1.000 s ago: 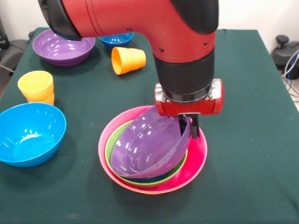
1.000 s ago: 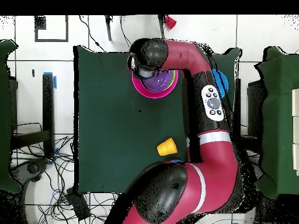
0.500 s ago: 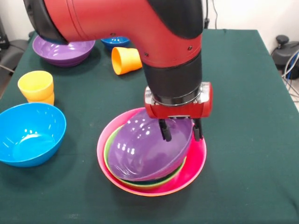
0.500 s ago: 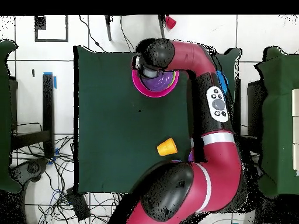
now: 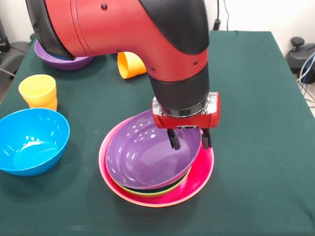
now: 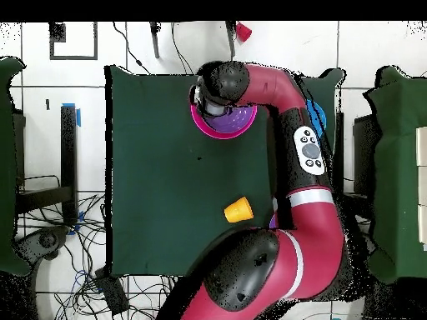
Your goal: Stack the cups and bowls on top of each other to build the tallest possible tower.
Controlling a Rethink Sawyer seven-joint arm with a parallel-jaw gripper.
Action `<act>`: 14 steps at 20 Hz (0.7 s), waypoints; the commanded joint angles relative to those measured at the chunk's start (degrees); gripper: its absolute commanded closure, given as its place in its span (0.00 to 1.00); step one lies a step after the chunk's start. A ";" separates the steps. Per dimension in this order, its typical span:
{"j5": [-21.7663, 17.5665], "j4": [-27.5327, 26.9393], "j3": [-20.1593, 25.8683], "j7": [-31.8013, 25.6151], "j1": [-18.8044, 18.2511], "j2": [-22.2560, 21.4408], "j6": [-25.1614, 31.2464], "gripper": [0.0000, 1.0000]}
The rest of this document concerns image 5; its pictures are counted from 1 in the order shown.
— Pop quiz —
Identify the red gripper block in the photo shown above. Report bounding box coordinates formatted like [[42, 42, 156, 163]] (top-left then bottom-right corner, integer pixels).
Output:
[[151, 91, 221, 150]]

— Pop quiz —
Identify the pink plastic bowl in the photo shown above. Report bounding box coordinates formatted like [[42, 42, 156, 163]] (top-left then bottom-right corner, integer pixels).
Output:
[[98, 115, 215, 207]]

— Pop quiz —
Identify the purple plastic bowl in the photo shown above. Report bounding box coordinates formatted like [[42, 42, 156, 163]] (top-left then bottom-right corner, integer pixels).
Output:
[[105, 109, 203, 190], [33, 40, 95, 71]]

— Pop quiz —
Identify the green plastic bowl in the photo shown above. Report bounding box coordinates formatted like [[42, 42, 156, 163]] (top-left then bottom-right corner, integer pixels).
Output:
[[115, 167, 192, 198]]

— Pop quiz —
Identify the orange plastic bowl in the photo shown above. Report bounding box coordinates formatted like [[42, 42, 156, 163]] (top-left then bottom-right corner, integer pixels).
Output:
[[103, 177, 210, 208]]

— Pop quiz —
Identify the orange plastic cup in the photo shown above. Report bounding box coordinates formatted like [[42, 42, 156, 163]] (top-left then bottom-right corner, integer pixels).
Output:
[[117, 51, 148, 80]]

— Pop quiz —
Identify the light blue plastic bowl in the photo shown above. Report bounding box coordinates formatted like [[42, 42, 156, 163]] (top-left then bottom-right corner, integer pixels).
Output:
[[0, 108, 71, 177]]

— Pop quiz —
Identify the yellow plastic cup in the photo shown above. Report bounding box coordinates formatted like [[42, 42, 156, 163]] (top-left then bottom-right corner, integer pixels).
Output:
[[18, 74, 58, 112]]

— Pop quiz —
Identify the dark green table cloth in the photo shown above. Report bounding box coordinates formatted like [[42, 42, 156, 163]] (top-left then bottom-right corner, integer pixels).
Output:
[[0, 29, 315, 236]]

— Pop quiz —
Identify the black hanging cable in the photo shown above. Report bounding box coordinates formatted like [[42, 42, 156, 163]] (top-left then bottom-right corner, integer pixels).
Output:
[[213, 0, 231, 31]]

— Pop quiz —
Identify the tangle of floor cables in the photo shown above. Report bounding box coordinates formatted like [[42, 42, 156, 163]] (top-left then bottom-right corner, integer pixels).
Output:
[[296, 53, 315, 109]]

